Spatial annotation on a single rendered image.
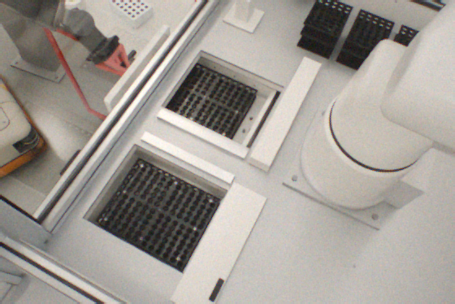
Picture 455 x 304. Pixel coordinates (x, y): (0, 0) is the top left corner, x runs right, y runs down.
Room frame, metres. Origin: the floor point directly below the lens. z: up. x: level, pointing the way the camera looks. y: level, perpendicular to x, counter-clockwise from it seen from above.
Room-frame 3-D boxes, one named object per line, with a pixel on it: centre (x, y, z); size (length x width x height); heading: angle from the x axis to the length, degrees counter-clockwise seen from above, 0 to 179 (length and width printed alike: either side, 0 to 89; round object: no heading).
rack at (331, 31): (0.76, -0.21, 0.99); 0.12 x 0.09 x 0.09; 159
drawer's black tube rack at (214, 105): (0.55, 0.08, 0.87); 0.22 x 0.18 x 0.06; 69
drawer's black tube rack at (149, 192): (0.24, 0.14, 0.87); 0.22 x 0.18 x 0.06; 69
